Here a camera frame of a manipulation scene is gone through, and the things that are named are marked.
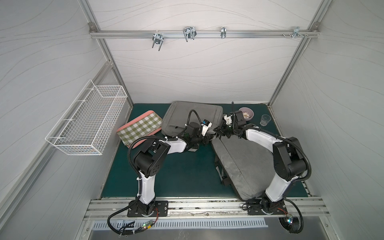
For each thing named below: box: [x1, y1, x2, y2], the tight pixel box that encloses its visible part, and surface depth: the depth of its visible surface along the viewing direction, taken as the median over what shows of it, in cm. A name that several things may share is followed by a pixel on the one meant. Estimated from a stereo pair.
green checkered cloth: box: [117, 113, 163, 146], surface depth 109 cm
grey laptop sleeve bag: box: [211, 135, 277, 201], surface depth 83 cm
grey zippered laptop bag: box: [162, 101, 224, 137], surface depth 103 cm
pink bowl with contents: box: [238, 107, 255, 121], surface depth 113 cm
